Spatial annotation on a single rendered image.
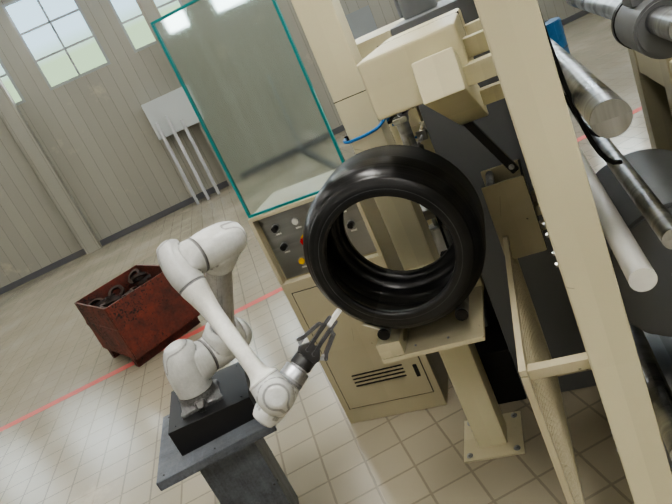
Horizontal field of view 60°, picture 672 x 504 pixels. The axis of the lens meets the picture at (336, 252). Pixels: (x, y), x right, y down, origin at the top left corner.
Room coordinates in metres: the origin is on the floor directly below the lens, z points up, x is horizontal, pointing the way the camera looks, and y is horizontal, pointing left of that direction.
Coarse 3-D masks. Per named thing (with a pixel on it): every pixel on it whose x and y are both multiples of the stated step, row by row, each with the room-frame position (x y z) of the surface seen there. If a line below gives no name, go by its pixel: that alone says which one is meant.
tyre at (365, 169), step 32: (352, 160) 1.89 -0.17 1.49; (384, 160) 1.75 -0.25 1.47; (416, 160) 1.75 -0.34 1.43; (320, 192) 1.82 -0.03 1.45; (352, 192) 1.73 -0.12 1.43; (384, 192) 1.69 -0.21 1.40; (416, 192) 1.66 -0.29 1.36; (448, 192) 1.66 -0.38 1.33; (320, 224) 1.78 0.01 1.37; (448, 224) 1.64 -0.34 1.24; (480, 224) 1.67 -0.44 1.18; (320, 256) 1.80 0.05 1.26; (352, 256) 2.06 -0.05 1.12; (448, 256) 1.94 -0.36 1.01; (480, 256) 1.66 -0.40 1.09; (320, 288) 1.84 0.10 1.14; (352, 288) 1.99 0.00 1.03; (384, 288) 2.02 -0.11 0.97; (416, 288) 1.98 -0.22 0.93; (448, 288) 1.67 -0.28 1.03; (384, 320) 1.76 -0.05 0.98; (416, 320) 1.72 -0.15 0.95
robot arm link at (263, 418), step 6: (294, 390) 1.66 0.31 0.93; (294, 402) 1.66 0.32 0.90; (258, 408) 1.64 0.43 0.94; (258, 414) 1.63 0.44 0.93; (264, 414) 1.62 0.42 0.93; (258, 420) 1.62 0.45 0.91; (264, 420) 1.61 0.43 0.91; (270, 420) 1.61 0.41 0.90; (276, 420) 1.62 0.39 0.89; (270, 426) 1.62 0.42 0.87
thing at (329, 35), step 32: (320, 0) 2.10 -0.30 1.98; (320, 32) 2.11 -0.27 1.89; (320, 64) 2.13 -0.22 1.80; (352, 64) 2.09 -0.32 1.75; (352, 96) 2.11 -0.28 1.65; (352, 128) 2.12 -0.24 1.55; (384, 128) 2.12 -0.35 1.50; (416, 224) 2.09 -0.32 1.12; (416, 256) 2.11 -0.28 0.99; (448, 352) 2.12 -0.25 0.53; (480, 384) 2.09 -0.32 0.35; (480, 416) 2.11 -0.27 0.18
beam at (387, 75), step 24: (432, 24) 1.64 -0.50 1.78; (456, 24) 1.41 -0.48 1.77; (384, 48) 1.56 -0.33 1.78; (408, 48) 1.41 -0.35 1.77; (432, 48) 1.39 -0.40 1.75; (456, 48) 1.38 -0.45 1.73; (360, 72) 1.46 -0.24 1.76; (384, 72) 1.44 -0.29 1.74; (408, 72) 1.42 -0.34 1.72; (384, 96) 1.45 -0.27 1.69; (408, 96) 1.43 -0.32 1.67
